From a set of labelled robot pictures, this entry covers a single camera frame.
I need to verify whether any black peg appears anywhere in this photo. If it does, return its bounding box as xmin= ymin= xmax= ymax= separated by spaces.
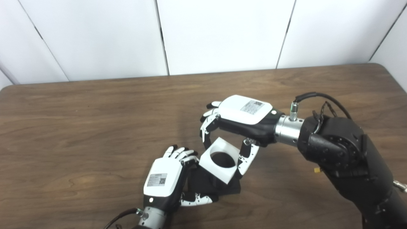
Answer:
xmin=188 ymin=152 xmax=241 ymax=196

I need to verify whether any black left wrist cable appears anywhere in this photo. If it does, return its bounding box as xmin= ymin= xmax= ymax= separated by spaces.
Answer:
xmin=103 ymin=207 xmax=148 ymax=229

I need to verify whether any white square piece with hole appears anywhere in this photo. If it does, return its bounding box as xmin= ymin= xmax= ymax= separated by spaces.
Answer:
xmin=199 ymin=137 xmax=241 ymax=185

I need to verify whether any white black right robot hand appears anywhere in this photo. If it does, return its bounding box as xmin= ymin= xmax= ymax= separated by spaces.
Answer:
xmin=200 ymin=94 xmax=285 ymax=177

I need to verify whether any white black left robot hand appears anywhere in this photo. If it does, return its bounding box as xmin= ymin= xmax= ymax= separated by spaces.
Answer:
xmin=143 ymin=145 xmax=220 ymax=213

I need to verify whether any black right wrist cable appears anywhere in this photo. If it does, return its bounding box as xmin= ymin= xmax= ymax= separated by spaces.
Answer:
xmin=290 ymin=92 xmax=352 ymax=120

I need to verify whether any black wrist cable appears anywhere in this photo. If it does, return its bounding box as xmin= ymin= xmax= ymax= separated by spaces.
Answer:
xmin=290 ymin=92 xmax=352 ymax=120
xmin=103 ymin=207 xmax=148 ymax=229

